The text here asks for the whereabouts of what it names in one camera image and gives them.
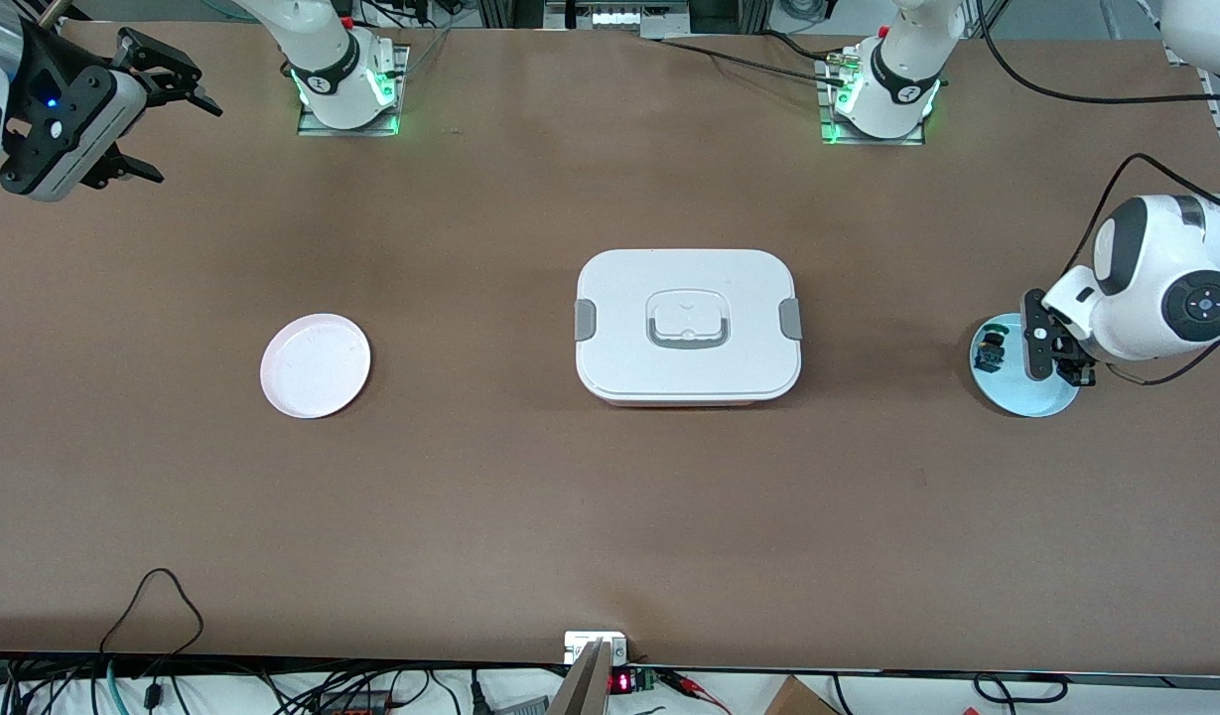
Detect white lunch box grey clips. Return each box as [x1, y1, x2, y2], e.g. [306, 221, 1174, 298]
[574, 248, 803, 408]

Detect red wire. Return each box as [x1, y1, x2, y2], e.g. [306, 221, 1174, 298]
[664, 670, 735, 714]

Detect black coiled cable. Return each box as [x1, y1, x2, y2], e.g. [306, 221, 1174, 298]
[972, 673, 1069, 702]

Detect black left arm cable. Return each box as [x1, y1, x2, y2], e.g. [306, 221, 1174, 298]
[972, 0, 1220, 388]

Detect green push-button switch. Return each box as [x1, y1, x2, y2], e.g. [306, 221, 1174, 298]
[972, 323, 1010, 373]

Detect control box with lights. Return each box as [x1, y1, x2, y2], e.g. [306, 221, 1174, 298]
[545, 0, 692, 31]

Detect white round plate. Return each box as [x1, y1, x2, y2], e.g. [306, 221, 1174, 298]
[260, 313, 372, 420]

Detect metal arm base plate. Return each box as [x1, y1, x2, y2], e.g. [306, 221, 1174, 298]
[818, 55, 926, 147]
[297, 45, 412, 138]

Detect brown cardboard box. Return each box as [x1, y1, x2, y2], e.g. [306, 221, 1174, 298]
[763, 675, 841, 715]

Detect black cable with brass plug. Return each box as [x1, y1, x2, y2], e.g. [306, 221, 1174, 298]
[657, 36, 851, 86]

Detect thin black looped cable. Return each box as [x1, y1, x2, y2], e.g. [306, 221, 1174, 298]
[98, 568, 205, 664]

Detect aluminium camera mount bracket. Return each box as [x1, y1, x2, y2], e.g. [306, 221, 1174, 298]
[563, 631, 630, 715]

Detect light blue round plate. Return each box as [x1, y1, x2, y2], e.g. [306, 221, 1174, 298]
[969, 313, 1082, 418]

